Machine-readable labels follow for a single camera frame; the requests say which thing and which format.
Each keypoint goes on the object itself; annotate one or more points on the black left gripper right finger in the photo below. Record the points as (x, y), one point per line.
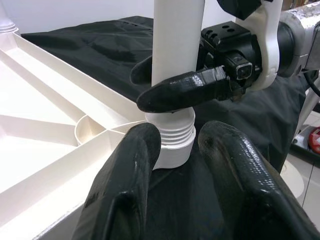
(250, 187)

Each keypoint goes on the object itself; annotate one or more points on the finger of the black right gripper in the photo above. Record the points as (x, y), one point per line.
(180, 92)
(143, 71)

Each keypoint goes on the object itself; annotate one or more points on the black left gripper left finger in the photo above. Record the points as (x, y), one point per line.
(125, 187)

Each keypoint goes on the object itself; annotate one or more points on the white plastic table leg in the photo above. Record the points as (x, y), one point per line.
(177, 37)
(7, 20)

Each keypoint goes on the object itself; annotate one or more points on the white plastic tabletop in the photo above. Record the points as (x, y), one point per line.
(37, 112)

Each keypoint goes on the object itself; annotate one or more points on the black cloth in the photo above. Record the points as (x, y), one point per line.
(100, 50)

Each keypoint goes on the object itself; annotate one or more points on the red round object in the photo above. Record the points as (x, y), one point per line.
(315, 140)

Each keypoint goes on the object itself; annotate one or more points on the white metal stand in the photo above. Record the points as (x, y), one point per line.
(306, 112)

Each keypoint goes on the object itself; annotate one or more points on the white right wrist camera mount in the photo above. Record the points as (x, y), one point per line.
(270, 37)

